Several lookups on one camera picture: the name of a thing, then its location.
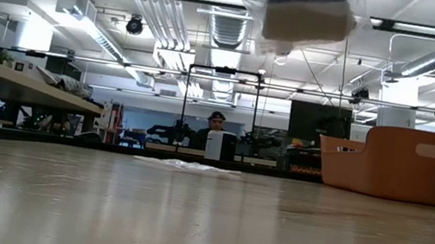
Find black ceiling spotlight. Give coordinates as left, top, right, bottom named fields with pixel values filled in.
left=124, top=14, right=146, bottom=37

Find black robot station frame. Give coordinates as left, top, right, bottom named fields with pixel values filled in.
left=174, top=61, right=265, bottom=165

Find small white box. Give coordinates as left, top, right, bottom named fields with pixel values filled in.
left=11, top=58, right=38, bottom=74

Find white red rack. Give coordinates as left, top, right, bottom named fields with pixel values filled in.
left=98, top=99, right=126, bottom=145

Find white cylindrical bin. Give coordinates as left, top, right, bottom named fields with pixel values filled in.
left=202, top=127, right=240, bottom=164

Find orange plastic bin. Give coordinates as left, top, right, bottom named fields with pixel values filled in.
left=311, top=114, right=435, bottom=207

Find beige elastic bandage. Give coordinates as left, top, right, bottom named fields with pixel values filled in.
left=259, top=0, right=361, bottom=54

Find wooden workbench grey legs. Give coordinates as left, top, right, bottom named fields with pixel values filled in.
left=0, top=54, right=111, bottom=144

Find thin hanging cable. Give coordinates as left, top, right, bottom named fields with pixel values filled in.
left=332, top=36, right=354, bottom=116

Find black monitor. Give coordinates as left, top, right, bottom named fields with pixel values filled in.
left=285, top=99, right=355, bottom=147

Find person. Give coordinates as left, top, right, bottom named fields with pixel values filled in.
left=189, top=107, right=229, bottom=154

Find grey patterned cloth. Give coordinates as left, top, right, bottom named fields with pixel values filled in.
left=32, top=68, right=98, bottom=100

